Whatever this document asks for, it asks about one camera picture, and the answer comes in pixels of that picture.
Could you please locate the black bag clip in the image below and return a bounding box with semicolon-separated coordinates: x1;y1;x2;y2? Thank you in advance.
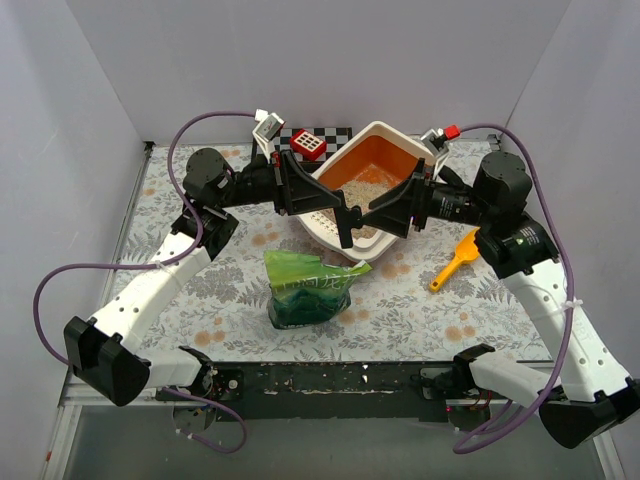
333;205;363;249

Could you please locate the yellow plastic scoop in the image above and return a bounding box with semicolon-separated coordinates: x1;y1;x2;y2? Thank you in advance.
429;228;480;293

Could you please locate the green litter bag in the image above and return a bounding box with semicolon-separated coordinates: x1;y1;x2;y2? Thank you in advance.
264;250;372;330

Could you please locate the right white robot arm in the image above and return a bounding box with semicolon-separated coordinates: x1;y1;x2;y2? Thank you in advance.
363;152;639;449

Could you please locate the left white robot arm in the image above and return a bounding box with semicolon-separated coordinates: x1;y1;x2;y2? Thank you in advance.
64;148;344;406

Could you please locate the cat litter pile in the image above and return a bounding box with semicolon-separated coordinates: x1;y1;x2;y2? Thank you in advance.
340;180;387;240

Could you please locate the white orange litter box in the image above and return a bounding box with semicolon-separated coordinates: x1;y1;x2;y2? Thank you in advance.
298;121;436;262

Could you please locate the red white grid block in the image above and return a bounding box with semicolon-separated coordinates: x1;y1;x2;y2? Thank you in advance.
289;129;327;161

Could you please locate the black white checkerboard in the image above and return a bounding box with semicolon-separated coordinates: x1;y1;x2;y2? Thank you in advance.
273;127;353;152

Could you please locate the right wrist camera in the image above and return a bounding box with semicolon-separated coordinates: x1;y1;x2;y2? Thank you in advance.
419;125;461;177

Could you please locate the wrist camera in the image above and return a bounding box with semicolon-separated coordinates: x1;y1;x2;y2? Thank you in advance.
419;125;461;177
252;109;285;156

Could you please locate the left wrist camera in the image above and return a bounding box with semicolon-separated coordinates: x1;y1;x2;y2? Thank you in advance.
252;109;285;156

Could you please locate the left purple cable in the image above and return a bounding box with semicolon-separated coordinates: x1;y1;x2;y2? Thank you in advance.
33;110;259;455

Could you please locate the purple cable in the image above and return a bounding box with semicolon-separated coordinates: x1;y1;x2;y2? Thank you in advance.
33;110;259;455
452;123;576;455

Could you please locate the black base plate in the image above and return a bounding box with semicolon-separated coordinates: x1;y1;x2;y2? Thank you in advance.
159;360;494;421

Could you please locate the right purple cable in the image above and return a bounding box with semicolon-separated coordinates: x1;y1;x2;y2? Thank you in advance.
452;123;576;455

